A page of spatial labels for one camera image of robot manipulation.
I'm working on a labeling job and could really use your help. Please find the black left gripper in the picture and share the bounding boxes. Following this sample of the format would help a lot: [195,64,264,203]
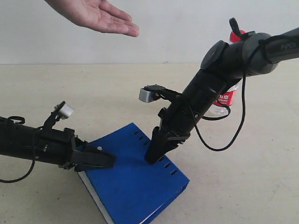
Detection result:
[41,128,116,172]

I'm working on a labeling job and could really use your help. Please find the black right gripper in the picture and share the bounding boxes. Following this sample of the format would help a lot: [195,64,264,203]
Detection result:
[144,93,203,165]

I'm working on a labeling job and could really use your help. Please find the blue notebook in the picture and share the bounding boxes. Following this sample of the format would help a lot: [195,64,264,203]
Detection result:
[78,123,190,224]

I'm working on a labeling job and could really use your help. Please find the clear bottle with red cap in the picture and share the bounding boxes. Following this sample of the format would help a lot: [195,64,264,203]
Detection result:
[205,30,248,119]

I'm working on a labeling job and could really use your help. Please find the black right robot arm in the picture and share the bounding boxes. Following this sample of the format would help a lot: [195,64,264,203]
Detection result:
[139,18,299,164]

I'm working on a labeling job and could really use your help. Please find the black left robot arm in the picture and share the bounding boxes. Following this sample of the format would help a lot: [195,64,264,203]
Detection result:
[0,117,116,172]

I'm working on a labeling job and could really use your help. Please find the person's open hand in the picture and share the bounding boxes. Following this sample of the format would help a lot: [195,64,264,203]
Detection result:
[46,0,140,37]

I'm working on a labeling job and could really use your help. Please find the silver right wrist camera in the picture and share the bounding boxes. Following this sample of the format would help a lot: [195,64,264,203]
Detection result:
[138,84,181,103]

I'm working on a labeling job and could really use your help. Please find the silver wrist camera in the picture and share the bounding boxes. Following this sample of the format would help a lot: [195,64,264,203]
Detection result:
[43,101,74,130]
[138,84,181,103]

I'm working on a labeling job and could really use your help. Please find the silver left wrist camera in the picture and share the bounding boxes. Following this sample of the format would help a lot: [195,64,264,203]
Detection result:
[43,101,74,130]

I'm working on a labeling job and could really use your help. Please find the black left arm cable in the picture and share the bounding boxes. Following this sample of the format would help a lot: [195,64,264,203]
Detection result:
[0,161,36,183]

